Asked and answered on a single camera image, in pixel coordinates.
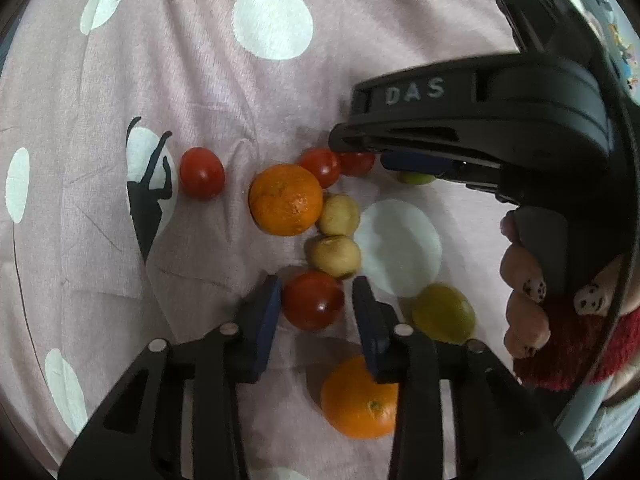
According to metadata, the red tomato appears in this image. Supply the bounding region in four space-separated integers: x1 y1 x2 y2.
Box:
281 271 345 332
297 148 341 188
179 148 226 200
337 152 376 177

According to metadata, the green fruit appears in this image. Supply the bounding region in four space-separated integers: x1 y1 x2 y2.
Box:
411 283 476 344
397 171 437 185

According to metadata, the beige small fruit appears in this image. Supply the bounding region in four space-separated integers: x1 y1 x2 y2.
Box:
308 235 361 280
318 194 360 236

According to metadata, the large orange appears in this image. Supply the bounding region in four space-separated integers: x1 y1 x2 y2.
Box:
248 164 323 236

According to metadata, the hand with painted nails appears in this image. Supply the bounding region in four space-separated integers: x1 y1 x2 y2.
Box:
499 210 626 360

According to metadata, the red fuzzy sleeve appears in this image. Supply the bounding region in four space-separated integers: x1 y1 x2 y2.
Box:
513 307 639 391

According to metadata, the pink polka dot blanket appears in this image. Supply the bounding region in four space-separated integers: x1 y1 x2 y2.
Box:
1 0 515 471

